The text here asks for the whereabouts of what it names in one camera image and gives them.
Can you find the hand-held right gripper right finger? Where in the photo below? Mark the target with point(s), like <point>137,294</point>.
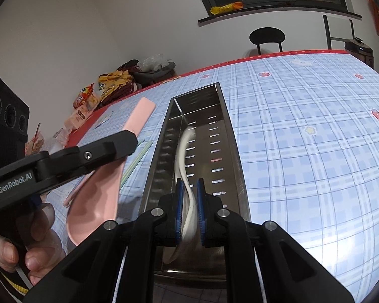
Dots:
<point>201,216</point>

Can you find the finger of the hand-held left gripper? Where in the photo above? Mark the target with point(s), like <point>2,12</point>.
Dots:
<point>101,153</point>

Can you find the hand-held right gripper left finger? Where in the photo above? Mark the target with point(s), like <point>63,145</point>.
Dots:
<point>180,217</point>

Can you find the pink spoon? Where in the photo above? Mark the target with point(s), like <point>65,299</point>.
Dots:
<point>97,202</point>

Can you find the white spoon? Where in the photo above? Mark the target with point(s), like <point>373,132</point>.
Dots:
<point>180,157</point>

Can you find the metal utensil tray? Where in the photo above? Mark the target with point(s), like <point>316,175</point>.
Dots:
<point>222,139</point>

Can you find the person's left hand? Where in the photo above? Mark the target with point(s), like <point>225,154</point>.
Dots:
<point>44,255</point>

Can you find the small white packet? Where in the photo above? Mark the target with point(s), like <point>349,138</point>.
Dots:
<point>104,119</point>

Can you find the clear plastic food container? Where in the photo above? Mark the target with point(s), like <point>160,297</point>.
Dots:
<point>34,143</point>

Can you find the pink biscuit packet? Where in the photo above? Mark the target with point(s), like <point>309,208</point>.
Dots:
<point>79,116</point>

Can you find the orange snack bag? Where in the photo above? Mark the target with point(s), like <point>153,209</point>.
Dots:
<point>85,96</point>

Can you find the yellow maroon clothes pile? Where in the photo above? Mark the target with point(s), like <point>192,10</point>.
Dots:
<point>116,82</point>

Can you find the grey stool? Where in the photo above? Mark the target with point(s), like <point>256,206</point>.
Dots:
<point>151,76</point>

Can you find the clear plastic bag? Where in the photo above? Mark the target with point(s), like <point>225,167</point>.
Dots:
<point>151,61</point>

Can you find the yellow orange packet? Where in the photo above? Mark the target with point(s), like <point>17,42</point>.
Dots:
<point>224,8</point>

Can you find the black chair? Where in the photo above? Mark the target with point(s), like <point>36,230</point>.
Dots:
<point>266,36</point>

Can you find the brown rice cooker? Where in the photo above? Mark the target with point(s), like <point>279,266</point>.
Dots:
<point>363,50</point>

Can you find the black metal frame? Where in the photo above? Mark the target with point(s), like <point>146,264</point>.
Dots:
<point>325,31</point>

